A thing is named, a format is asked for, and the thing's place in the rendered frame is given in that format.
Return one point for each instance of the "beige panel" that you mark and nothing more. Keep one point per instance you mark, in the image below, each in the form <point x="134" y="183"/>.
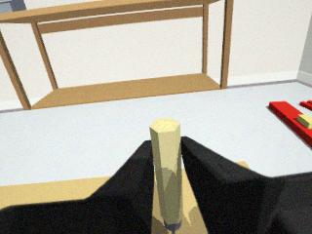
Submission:
<point x="192" y="222"/>

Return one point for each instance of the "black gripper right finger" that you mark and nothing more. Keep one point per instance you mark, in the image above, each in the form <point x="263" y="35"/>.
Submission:
<point x="233" y="199"/>

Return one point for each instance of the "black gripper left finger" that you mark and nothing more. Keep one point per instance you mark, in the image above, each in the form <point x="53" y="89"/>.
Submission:
<point x="122" y="205"/>

